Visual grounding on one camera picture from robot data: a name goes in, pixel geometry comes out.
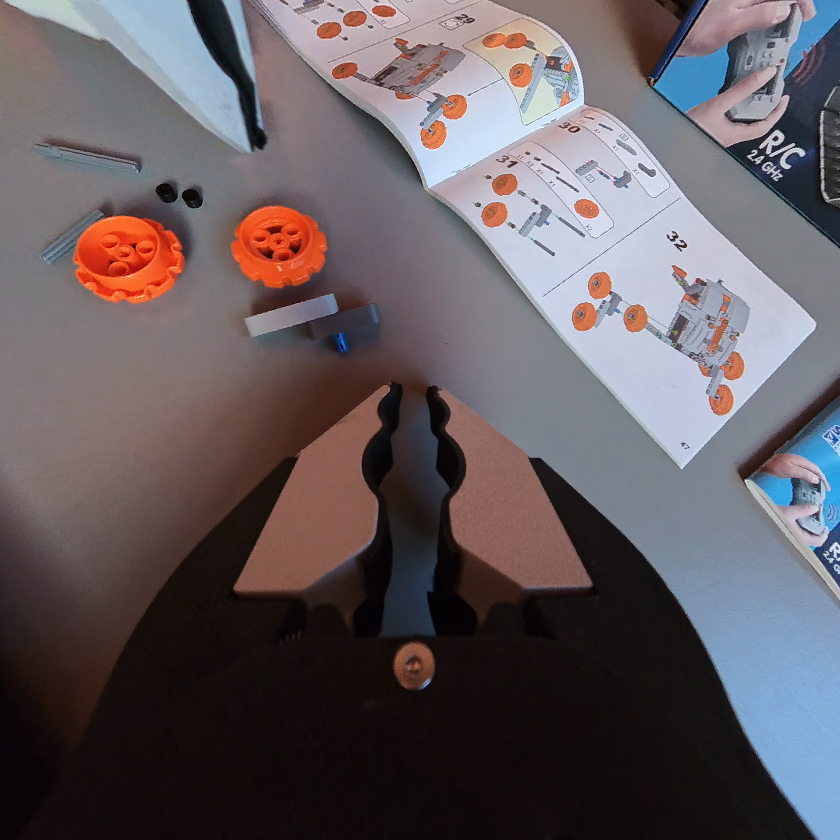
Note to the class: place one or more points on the orange toothed wheel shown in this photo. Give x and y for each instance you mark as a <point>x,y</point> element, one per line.
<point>279,246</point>
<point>128,259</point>

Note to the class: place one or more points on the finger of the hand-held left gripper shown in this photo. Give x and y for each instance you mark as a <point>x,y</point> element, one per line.
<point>244,59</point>
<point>170,59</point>

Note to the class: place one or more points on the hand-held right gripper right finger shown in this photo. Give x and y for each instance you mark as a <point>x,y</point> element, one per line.
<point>518,525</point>

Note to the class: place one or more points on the blue robot kit box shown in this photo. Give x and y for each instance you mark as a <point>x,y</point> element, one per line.
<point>754,98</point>

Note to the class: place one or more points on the small black bushing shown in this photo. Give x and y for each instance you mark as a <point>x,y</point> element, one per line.
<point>166,192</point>
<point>192,197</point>

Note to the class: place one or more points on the dark grey axle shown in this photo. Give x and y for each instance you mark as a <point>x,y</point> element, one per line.
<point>69,236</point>
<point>88,157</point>

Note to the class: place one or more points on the open instruction booklet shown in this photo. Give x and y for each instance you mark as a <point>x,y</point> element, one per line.
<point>558,229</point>

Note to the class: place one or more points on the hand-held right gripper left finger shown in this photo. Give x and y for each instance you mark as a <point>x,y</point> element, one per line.
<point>315,525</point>

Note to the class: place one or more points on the grey beam assembly blue pin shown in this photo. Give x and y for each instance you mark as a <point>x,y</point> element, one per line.
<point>308,321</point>

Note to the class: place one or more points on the blue cover booklet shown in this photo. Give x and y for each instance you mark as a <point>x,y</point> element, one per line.
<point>800,512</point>

